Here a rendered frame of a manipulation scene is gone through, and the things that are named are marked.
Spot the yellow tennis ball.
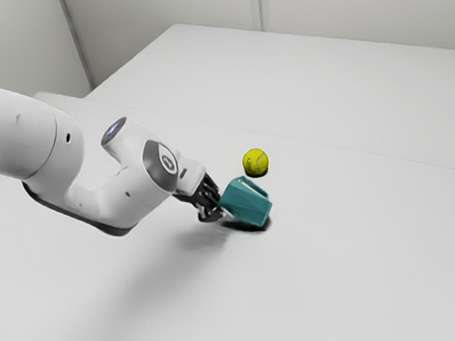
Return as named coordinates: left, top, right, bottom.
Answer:
left=240, top=146, right=272, bottom=178

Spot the teal faceted mug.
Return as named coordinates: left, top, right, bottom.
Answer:
left=216, top=174, right=276, bottom=229

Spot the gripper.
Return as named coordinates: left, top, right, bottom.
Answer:
left=172, top=168, right=229, bottom=225

